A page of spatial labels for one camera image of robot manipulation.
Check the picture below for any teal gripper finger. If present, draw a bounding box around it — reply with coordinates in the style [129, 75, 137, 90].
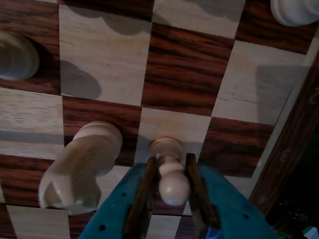
[81, 156, 159, 239]
[184, 153, 279, 239]

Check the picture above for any white chess pawn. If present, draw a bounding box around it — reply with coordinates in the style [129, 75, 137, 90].
[149, 136, 191, 206]
[0, 29, 40, 81]

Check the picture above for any white chess knight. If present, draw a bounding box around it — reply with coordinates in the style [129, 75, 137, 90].
[38, 120, 123, 215]

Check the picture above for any white chess rook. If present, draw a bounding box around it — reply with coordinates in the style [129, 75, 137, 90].
[270, 0, 318, 27]

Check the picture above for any wooden chessboard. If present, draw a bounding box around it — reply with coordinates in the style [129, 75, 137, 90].
[0, 0, 319, 239]

